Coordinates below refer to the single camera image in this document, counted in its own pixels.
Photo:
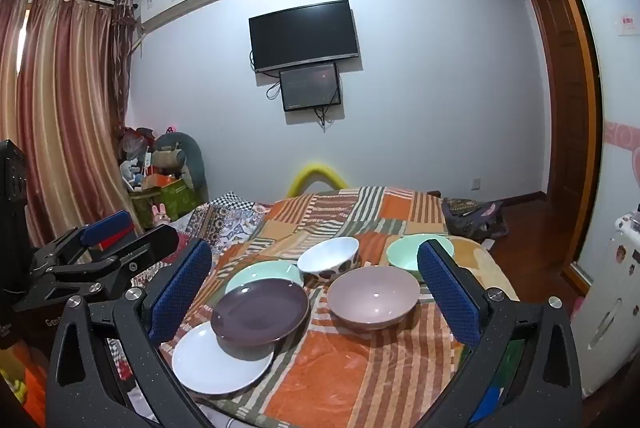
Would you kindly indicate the pink bunny figure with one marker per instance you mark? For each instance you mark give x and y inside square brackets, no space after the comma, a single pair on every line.
[161,214]

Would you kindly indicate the dark bag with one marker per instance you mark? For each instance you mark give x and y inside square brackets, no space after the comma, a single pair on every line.
[470,215]

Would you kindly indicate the orange striped blanket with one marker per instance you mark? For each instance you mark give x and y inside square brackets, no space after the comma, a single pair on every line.
[350,358]

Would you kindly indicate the green bowl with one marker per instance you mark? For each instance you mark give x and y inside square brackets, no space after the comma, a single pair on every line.
[405,253]

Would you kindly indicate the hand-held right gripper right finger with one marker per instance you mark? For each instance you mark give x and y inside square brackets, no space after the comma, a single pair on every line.
[450,293]

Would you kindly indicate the pink bowl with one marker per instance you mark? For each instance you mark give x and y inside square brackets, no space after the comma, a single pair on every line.
[372,298]

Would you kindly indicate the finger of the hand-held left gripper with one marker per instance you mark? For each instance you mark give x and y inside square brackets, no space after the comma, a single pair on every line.
[150,243]
[107,224]

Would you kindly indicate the green plate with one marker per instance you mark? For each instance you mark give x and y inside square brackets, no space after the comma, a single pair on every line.
[265,270]

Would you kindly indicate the red box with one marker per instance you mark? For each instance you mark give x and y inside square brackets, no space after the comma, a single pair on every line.
[107,242]

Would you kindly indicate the wall outlet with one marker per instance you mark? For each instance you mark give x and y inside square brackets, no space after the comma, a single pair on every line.
[476,183]

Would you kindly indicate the black wall television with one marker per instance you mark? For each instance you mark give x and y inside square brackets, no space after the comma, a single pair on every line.
[305,36]

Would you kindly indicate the wooden door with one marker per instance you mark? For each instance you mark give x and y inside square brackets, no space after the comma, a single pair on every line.
[565,108]

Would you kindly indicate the white plate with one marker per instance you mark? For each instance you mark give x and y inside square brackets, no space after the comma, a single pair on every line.
[220,368]

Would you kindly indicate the white spotted bowl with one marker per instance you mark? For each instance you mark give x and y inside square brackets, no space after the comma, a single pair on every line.
[325,253]

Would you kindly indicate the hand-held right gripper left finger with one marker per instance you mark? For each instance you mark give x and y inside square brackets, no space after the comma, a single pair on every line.
[182,293]

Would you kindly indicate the green cardboard box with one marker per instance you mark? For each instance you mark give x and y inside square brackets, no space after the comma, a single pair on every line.
[175,200]

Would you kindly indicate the purple plate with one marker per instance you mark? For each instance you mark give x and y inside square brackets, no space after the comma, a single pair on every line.
[260,313]

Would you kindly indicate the patchwork printed blanket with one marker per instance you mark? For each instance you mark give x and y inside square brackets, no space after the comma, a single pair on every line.
[225,218]

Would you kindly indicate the grey plush toy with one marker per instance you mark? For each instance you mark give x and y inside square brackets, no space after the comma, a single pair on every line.
[187,153]

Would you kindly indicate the small black wall monitor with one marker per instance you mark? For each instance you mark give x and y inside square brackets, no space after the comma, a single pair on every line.
[310,86]

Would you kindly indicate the red plastic bag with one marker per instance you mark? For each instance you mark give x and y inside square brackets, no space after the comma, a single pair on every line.
[135,141]

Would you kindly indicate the striped brown curtain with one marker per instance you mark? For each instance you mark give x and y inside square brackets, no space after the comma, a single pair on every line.
[65,108]

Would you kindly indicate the orange yellow toy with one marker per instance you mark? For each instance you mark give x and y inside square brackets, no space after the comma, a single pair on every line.
[30,383]

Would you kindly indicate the orange box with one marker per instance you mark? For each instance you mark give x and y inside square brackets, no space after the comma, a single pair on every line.
[157,181]

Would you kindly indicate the wall switch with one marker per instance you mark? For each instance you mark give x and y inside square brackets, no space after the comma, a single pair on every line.
[627,26]

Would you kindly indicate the pink heart wall sticker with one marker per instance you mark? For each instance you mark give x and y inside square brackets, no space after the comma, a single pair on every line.
[622,133]

